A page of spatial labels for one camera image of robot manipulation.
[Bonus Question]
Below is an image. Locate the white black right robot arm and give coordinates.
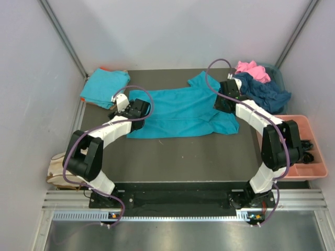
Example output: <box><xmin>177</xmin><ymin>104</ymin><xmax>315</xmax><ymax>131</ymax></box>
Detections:
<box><xmin>214</xmin><ymin>79</ymin><xmax>303</xmax><ymax>209</ymax></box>

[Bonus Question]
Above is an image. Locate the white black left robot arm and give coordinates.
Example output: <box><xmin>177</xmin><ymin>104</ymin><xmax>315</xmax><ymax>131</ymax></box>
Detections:
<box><xmin>62</xmin><ymin>99</ymin><xmax>152</xmax><ymax>208</ymax></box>

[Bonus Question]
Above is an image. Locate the pink t shirt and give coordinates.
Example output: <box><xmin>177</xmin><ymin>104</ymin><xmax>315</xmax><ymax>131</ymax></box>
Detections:
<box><xmin>235</xmin><ymin>61</ymin><xmax>271</xmax><ymax>84</ymax></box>

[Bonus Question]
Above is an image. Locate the navy blue t shirt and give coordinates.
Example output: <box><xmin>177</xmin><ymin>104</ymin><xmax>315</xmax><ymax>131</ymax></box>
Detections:
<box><xmin>235</xmin><ymin>72</ymin><xmax>292</xmax><ymax>114</ymax></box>

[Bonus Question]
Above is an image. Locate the teal plastic basket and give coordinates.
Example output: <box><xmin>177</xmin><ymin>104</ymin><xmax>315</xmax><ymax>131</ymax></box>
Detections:
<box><xmin>260</xmin><ymin>63</ymin><xmax>288</xmax><ymax>115</ymax></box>

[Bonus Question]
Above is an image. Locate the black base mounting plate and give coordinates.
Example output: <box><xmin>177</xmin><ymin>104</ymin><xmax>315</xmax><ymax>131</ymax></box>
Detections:
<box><xmin>88</xmin><ymin>181</ymin><xmax>278</xmax><ymax>216</ymax></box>

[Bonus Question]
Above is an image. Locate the beige cloth bag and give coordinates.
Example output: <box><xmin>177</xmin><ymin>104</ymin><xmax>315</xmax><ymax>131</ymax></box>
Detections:
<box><xmin>46</xmin><ymin>152</ymin><xmax>85</xmax><ymax>190</ymax></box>

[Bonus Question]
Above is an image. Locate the pink compartment tray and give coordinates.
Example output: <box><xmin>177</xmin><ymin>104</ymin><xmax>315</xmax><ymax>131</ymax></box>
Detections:
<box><xmin>275</xmin><ymin>115</ymin><xmax>328</xmax><ymax>181</ymax></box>

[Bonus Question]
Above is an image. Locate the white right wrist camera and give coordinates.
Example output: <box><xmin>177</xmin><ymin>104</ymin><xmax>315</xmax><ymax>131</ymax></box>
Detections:
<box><xmin>228</xmin><ymin>73</ymin><xmax>242</xmax><ymax>91</ymax></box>

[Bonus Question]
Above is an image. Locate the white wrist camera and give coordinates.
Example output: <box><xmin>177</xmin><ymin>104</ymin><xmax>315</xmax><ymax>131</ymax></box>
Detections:
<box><xmin>110</xmin><ymin>94</ymin><xmax>129</xmax><ymax>112</ymax></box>
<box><xmin>228</xmin><ymin>73</ymin><xmax>242</xmax><ymax>91</ymax></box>

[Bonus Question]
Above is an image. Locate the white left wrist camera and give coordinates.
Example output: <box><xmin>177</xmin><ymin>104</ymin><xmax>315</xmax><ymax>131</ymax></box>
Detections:
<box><xmin>110</xmin><ymin>94</ymin><xmax>129</xmax><ymax>112</ymax></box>

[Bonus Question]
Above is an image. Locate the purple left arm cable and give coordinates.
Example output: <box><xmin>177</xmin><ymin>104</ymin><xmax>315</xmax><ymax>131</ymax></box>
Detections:
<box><xmin>62</xmin><ymin>85</ymin><xmax>155</xmax><ymax>228</ymax></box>

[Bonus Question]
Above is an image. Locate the white slotted cable duct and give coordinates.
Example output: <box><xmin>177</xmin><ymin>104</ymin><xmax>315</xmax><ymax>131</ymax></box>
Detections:
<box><xmin>52</xmin><ymin>211</ymin><xmax>264</xmax><ymax>223</ymax></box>

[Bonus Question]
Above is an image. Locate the aluminium frame rail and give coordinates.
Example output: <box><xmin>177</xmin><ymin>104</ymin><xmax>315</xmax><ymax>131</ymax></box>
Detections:
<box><xmin>37</xmin><ymin>0</ymin><xmax>88</xmax><ymax>79</ymax></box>

